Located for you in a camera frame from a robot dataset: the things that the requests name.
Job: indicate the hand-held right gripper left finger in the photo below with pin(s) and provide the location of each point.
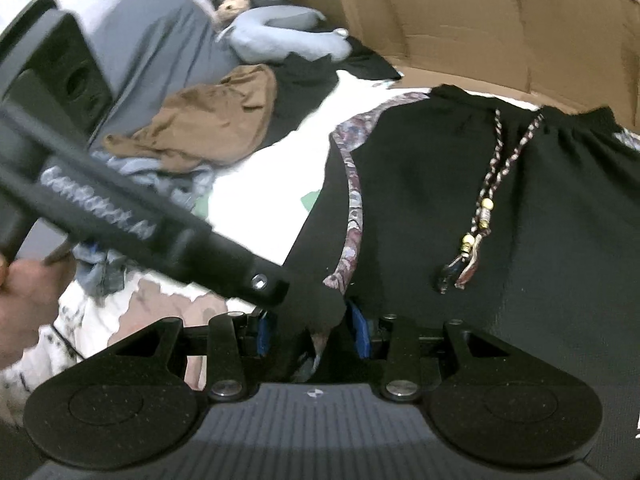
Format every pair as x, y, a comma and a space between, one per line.
263, 335

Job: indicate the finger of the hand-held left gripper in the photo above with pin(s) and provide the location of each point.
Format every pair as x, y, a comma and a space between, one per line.
250, 280

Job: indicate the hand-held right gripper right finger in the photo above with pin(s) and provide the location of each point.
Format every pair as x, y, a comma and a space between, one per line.
357, 330

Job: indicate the black pants with patterned trim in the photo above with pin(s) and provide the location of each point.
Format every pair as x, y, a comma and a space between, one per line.
425, 185

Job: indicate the person's left hand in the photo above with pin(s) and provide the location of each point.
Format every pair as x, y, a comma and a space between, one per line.
25, 305

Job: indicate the light blue garment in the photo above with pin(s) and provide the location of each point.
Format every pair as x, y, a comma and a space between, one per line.
150, 180

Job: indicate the cream bear printed blanket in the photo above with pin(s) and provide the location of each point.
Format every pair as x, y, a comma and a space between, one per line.
260, 185

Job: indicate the grey garment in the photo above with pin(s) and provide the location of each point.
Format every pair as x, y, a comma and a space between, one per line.
150, 60

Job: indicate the brown garment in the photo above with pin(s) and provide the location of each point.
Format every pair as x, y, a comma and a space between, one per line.
210, 120

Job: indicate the black garment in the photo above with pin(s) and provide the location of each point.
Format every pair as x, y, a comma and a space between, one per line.
300, 90

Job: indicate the spotted plush toy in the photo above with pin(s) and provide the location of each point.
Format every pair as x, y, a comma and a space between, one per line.
230, 5

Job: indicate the brown cardboard sheet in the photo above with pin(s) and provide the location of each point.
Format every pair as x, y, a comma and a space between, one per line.
475, 25

